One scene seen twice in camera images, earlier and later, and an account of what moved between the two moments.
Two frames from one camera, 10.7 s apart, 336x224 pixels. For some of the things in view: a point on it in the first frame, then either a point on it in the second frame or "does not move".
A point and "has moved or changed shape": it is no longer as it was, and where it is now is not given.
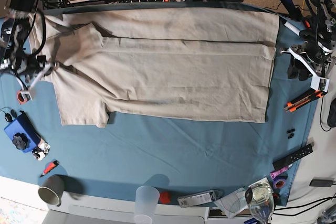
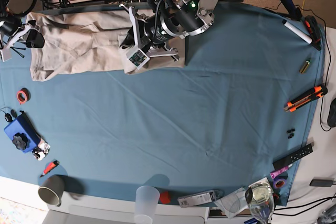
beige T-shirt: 210,64 has moved or changed shape
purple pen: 276,172 does not move
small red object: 164,198 does not move
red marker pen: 50,167 does not move
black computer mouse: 331,118 does not move
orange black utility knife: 296,103 does not move
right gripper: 29,69 → 13,30
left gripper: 316,52 → 149,37
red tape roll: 20,98 does not move
